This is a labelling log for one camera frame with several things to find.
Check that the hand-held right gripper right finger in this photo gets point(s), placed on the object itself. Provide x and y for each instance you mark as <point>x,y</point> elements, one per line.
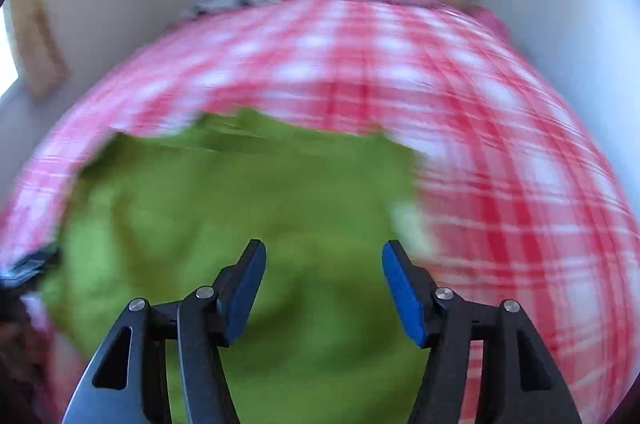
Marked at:
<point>405,299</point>

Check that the bed with red plaid sheet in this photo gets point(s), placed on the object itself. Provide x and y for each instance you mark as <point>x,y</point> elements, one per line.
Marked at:
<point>450,104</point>

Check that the side window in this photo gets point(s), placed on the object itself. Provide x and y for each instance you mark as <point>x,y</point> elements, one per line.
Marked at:
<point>7,54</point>

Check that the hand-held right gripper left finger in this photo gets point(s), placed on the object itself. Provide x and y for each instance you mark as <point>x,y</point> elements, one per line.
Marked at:
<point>244,299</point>

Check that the person's left hand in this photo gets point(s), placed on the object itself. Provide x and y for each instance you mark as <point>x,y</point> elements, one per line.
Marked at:
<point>20,354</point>

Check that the green orange striped knit sweater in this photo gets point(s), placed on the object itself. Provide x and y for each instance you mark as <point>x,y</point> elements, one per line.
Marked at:
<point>250,189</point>

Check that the yellow side window curtain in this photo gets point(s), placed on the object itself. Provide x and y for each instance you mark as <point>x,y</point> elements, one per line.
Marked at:
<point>37,39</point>

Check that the pink bed cloth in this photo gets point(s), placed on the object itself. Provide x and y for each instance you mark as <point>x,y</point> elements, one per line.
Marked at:
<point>490,21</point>

